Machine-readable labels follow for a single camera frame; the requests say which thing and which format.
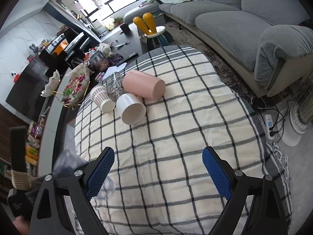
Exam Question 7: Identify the clear plastic measuring cup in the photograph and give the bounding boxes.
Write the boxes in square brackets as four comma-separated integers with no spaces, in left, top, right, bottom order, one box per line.
[53,147,115,200]

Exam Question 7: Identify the white cup red pattern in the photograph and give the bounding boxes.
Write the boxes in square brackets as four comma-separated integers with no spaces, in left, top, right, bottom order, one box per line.
[90,85,115,113]

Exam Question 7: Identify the white ceramic cup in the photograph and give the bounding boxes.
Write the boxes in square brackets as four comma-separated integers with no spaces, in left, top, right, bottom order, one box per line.
[116,93,146,125]

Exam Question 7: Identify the pink cylindrical cup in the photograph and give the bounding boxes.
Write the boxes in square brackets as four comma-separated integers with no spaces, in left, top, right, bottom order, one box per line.
[122,70,165,101]

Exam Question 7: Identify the snack packets on shelf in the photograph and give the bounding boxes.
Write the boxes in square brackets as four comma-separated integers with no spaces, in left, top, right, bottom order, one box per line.
[25,117,45,167]

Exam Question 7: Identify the white power strip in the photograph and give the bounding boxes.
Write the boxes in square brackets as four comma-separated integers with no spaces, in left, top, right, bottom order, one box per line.
[264,114,274,141]

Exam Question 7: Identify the white standing fan base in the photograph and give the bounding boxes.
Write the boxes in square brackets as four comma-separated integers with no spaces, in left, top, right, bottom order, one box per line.
[281,94,312,147]

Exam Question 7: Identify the cream checked tablecloth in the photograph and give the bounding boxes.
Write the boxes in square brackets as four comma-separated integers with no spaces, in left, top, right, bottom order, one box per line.
[75,46,293,234]

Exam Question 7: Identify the white flower shaped dish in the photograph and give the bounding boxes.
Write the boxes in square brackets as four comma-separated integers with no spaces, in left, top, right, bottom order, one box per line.
[41,70,60,98]

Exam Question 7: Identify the leaf shaped candy tray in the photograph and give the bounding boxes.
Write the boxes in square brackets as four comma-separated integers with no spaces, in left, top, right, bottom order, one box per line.
[62,63,91,106]

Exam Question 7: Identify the clear glass mug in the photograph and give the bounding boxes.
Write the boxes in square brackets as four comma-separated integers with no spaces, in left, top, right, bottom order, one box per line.
[105,72,126,102]

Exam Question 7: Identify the black tv cabinet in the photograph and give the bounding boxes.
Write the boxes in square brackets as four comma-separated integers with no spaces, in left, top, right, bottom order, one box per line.
[6,27,95,120]

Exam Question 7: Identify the white plush toy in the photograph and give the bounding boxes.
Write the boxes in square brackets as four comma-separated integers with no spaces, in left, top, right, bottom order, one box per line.
[96,43,115,58]

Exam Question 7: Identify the black coffee table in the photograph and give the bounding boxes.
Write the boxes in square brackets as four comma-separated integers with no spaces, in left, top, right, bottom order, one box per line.
[100,23,148,64]

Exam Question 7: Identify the grey fabric sofa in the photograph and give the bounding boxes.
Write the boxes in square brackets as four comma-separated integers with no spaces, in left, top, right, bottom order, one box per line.
[123,0,313,98]

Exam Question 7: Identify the black mug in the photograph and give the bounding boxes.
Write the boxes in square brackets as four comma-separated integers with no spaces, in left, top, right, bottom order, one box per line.
[120,23,131,34]

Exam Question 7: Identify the yellow rabbit ear stool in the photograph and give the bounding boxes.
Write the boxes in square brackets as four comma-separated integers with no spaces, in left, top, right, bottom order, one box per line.
[133,13,174,51]

